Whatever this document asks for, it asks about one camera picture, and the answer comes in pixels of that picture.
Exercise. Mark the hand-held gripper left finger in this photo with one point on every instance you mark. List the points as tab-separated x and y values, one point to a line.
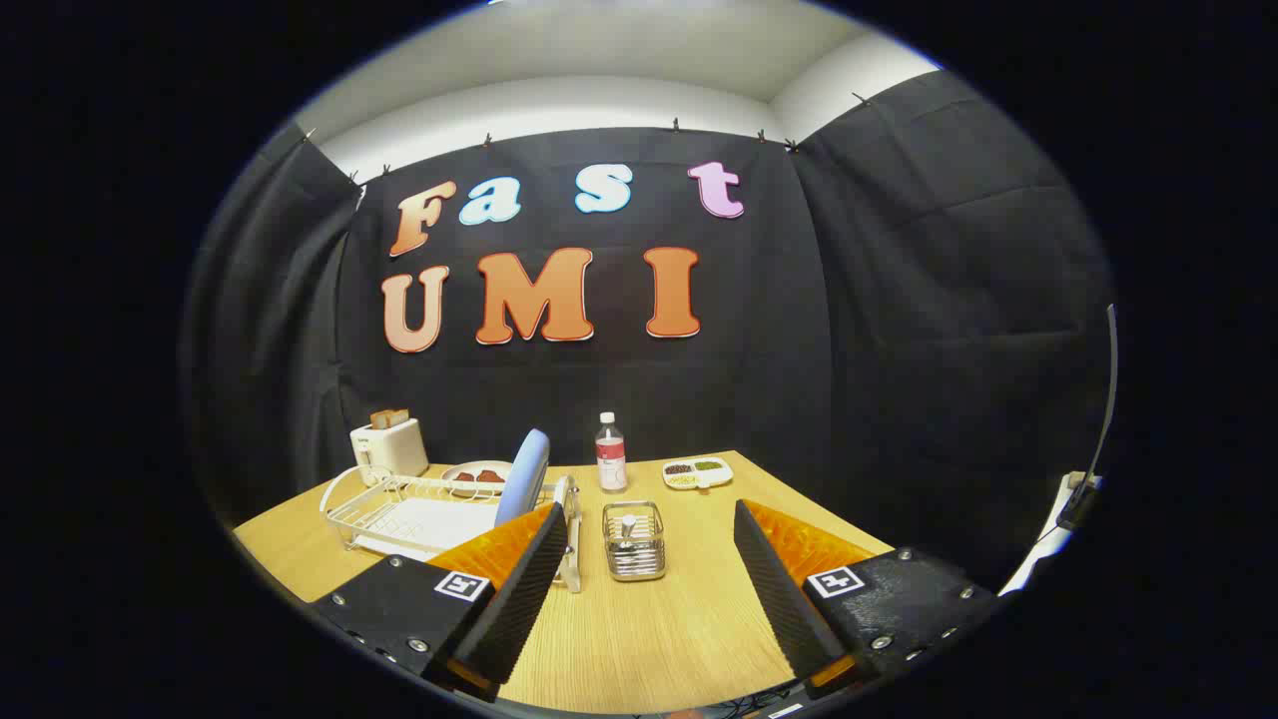
519	589

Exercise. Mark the white toaster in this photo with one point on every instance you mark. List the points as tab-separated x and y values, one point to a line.
394	447

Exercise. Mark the brown food pieces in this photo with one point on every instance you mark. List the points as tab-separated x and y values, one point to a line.
465	477

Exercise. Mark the clear bottle with red label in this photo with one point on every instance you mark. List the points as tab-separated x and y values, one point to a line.
611	459

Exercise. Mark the black backdrop cloth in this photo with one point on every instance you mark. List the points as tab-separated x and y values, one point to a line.
759	379

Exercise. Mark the white panel edge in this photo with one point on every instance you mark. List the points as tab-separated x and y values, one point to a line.
1046	547

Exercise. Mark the beige plate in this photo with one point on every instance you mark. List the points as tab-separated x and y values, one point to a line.
479	466

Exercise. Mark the brown bread slice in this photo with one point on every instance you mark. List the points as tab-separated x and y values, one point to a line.
389	418

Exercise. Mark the light blue plate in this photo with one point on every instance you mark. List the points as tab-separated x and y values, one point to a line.
524	474

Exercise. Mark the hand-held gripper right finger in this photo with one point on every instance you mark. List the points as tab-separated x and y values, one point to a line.
779	589

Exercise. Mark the white divided snack dish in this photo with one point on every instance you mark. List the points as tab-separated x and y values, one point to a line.
701	479

